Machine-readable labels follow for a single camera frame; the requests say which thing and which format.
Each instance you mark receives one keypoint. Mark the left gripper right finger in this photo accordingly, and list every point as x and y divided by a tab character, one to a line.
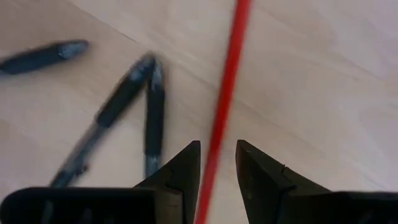
280	202

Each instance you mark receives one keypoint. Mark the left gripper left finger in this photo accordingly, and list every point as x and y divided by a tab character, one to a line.
174	193

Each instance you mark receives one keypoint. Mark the black click pen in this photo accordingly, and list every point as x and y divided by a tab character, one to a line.
40	57
121	96
154	124

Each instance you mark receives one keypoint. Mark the red pencil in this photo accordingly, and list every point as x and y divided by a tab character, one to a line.
227	93

